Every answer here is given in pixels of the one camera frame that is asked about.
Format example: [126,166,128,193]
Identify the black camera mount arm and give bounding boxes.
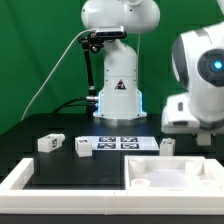
[78,35,104,117]

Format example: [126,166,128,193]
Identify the white square table top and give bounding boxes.
[124,156,224,191]

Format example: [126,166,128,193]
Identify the black base cables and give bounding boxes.
[53,97,88,115]

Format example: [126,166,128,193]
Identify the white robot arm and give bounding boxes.
[81,0,224,145]

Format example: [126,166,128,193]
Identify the grey mounted camera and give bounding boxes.
[95,26,126,39]

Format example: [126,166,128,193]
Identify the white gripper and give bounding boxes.
[161,93,224,146]

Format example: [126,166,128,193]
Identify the white camera cable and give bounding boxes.
[20,27,98,122]

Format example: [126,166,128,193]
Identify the white fiducial marker sheet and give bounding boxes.
[75,136,159,151]

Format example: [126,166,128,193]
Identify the white U-shaped obstacle fence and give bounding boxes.
[0,158,224,215]

